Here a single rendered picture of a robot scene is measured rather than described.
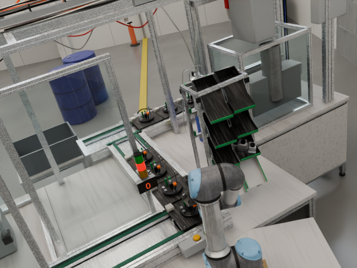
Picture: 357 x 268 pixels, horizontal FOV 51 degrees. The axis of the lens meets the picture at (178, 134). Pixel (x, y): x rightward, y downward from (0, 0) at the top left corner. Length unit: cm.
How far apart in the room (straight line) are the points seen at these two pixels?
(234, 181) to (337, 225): 209
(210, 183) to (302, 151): 200
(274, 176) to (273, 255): 68
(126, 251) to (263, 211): 85
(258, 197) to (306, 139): 108
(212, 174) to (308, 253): 84
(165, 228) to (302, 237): 79
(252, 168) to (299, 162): 115
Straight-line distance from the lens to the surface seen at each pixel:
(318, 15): 321
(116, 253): 231
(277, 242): 224
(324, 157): 373
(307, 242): 224
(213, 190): 157
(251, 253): 178
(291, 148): 336
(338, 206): 374
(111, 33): 998
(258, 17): 297
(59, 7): 273
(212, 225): 167
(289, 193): 253
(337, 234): 349
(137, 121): 349
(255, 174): 241
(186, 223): 226
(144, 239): 233
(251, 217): 239
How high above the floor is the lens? 250
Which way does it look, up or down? 29 degrees down
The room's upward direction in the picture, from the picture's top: 13 degrees counter-clockwise
